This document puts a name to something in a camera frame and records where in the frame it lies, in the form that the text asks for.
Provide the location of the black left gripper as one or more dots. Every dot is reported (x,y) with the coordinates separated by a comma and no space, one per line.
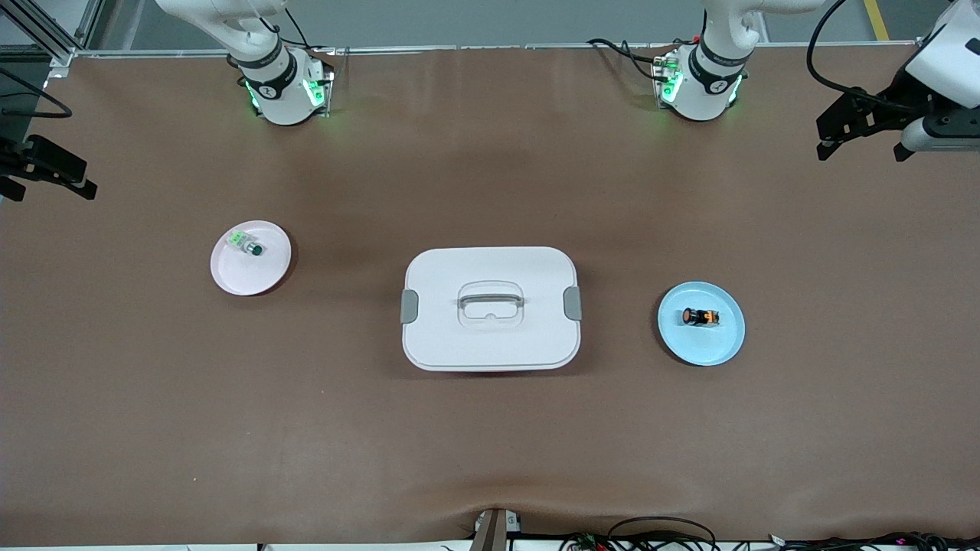
(897,102)

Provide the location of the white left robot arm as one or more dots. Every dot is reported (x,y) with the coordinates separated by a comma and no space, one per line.
(712,84)

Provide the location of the light blue round plate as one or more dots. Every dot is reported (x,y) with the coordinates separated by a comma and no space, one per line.
(700,348)

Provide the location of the orange push button switch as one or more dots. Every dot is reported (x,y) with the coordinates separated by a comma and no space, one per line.
(700,317)

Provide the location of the aluminium camera post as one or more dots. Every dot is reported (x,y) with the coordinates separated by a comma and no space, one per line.
(490,532)

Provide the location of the brown table mat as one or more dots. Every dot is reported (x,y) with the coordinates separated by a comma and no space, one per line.
(490,444)

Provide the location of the pale pink round plate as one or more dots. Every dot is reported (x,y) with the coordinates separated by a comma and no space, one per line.
(264,272)

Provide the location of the white lidded storage box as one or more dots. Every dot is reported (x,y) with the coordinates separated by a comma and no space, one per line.
(490,344)

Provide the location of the aluminium frame strut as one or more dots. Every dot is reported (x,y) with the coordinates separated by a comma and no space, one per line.
(53,42)

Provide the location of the grey box latch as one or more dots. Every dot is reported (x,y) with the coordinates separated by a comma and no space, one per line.
(573,304)
(409,306)

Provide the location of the silver table edge rail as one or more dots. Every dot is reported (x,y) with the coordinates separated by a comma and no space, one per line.
(459,47)

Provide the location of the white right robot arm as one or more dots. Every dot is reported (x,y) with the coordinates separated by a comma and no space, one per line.
(283,99)

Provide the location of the green push button switch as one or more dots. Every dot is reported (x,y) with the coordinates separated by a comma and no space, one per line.
(245,242)

